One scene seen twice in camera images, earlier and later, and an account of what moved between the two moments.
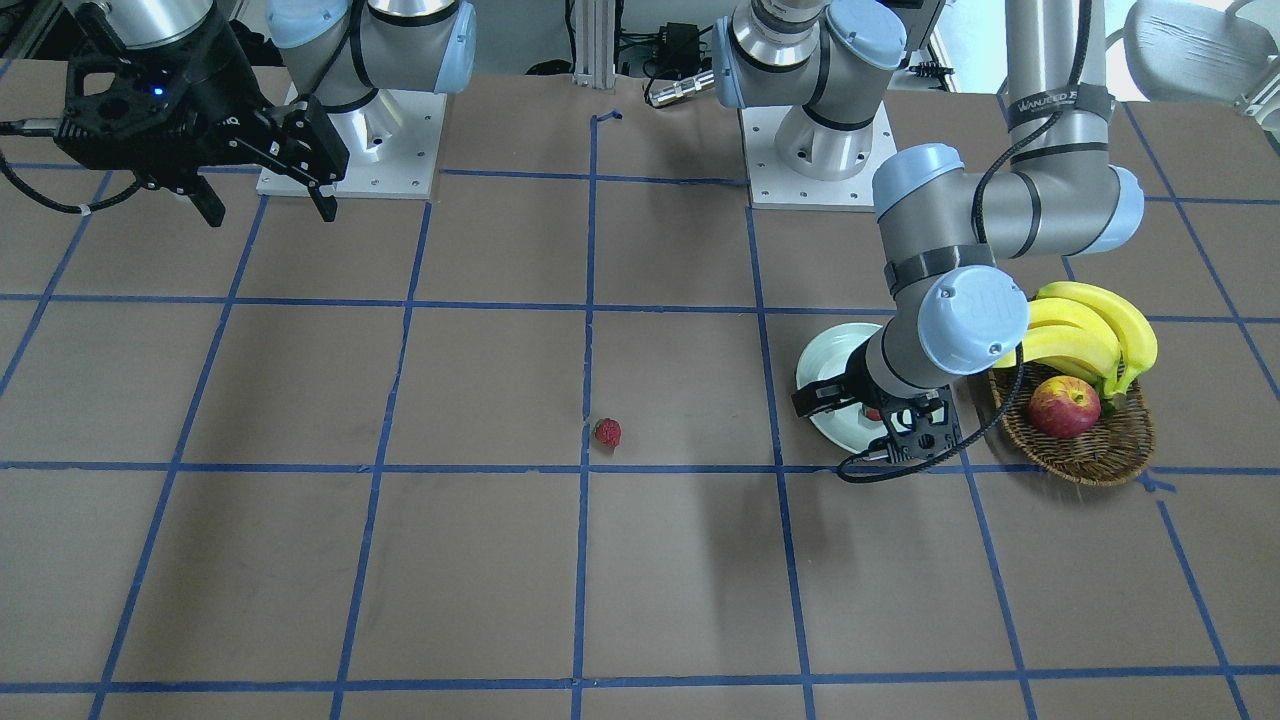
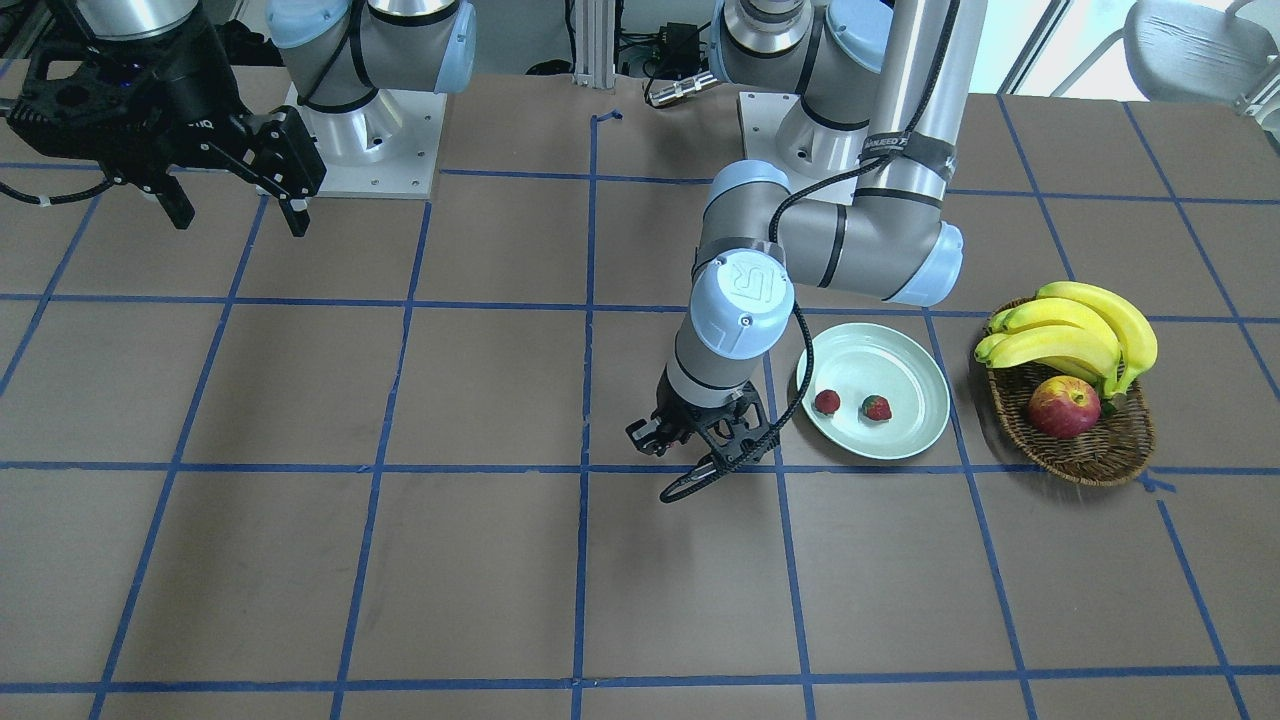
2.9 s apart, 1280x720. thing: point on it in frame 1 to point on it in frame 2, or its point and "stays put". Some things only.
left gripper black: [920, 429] to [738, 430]
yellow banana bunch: [1090, 331] stays put
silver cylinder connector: [681, 88] stays put
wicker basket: [1113, 451] stays put
